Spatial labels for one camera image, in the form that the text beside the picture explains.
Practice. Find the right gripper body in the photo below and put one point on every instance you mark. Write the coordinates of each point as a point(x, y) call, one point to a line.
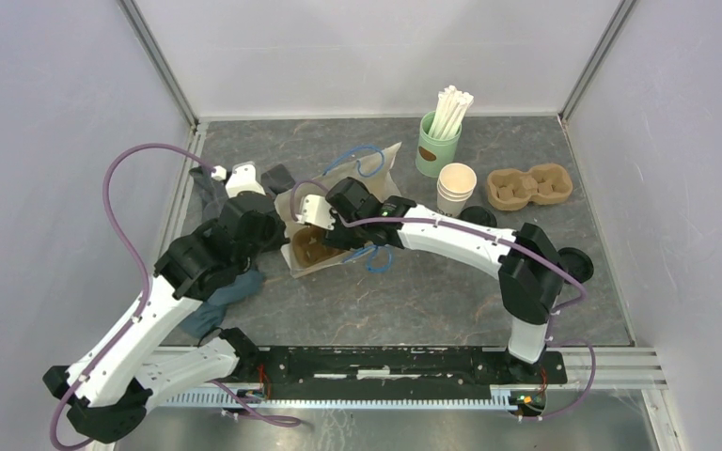
point(343, 237)

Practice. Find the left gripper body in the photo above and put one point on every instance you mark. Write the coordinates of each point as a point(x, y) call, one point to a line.
point(274, 238)

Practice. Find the brown paper bag blue handles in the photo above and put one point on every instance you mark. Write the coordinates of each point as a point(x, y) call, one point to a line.
point(356, 187)

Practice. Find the stack of paper cups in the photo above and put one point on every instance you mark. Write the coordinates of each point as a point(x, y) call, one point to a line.
point(455, 185)

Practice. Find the black plastic cup lid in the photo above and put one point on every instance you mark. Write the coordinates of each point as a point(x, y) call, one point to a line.
point(478, 215)

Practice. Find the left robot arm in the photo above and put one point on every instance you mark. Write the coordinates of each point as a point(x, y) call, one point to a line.
point(108, 392)

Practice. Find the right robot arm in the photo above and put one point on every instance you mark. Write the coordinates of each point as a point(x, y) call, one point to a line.
point(525, 264)

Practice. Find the blue cloth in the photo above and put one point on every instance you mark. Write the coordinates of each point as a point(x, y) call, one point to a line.
point(212, 312)

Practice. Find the green straw holder cup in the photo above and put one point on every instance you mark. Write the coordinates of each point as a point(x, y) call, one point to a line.
point(432, 154)

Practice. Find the white wrapped straws bundle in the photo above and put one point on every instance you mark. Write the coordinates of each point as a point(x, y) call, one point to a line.
point(450, 111)

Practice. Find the brown cardboard cup carrier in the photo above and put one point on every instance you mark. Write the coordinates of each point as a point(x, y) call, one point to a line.
point(545, 184)

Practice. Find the remaining black lid stack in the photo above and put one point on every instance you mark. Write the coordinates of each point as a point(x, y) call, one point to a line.
point(576, 263)

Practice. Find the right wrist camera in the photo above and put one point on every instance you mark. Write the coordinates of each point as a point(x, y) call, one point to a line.
point(315, 211)

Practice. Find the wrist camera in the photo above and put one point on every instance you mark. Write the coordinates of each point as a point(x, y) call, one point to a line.
point(315, 211)
point(242, 178)

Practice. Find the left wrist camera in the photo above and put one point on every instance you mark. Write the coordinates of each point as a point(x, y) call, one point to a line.
point(242, 178)

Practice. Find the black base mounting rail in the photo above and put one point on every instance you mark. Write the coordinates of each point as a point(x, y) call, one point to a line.
point(391, 373)

